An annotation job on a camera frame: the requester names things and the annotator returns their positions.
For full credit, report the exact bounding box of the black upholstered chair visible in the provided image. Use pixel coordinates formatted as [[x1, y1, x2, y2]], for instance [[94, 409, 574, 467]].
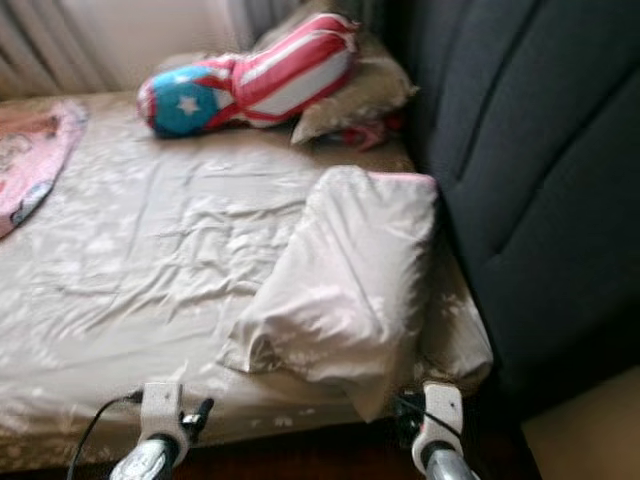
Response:
[[370, 0, 640, 421]]

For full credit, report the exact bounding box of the blue red star shield pillow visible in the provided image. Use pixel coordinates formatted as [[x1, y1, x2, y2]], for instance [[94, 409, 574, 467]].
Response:
[[137, 12, 361, 139]]

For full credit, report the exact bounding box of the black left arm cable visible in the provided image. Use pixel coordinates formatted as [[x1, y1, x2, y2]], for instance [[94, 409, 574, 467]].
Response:
[[67, 390, 146, 480]]

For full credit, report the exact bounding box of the pink cartoon print blanket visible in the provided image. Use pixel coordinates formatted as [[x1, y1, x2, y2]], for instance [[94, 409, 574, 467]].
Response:
[[0, 98, 89, 239]]

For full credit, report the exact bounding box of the bed with beige floral sheet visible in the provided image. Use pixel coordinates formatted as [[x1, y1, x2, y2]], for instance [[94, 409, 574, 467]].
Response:
[[0, 92, 496, 471]]

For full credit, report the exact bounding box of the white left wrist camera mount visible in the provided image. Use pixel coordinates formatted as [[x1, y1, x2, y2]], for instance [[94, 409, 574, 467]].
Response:
[[142, 381, 186, 446]]

